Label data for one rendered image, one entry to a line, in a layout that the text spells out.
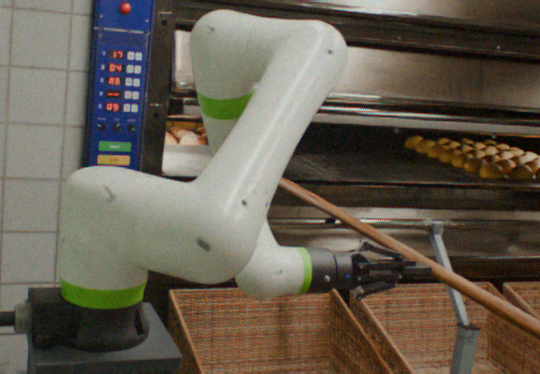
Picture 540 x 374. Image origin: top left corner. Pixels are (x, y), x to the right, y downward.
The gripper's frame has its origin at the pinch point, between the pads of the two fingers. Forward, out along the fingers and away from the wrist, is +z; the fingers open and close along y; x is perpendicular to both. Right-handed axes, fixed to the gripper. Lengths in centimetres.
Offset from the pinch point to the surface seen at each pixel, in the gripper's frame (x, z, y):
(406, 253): -9.8, 4.3, 0.0
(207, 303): -77, -17, 39
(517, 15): -79, 79, -57
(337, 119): -67, 13, -21
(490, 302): 18.4, 5.6, 0.4
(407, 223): -44, 26, 3
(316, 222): -44.0, -1.4, 3.1
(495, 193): -80, 84, 3
